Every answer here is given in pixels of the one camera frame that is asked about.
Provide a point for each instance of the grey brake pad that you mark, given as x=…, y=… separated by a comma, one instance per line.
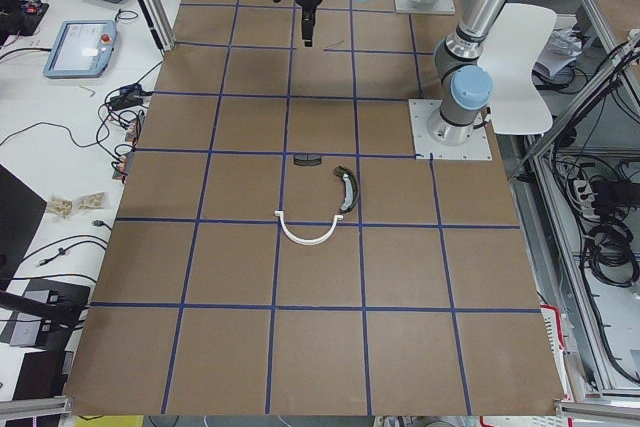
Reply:
x=307, y=160

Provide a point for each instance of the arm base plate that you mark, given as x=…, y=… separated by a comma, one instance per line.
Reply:
x=434, y=139

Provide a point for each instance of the brown paper table cover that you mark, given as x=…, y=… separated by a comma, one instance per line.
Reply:
x=422, y=302

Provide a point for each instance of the white curved plastic bracket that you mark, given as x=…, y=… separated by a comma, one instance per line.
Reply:
x=308, y=236

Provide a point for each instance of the curved olive brake shoe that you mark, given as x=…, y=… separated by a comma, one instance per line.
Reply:
x=351, y=188

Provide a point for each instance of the white plastic chair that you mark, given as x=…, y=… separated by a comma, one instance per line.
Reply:
x=510, y=52

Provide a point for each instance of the near blue teach pendant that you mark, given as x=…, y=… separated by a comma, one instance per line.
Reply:
x=82, y=49

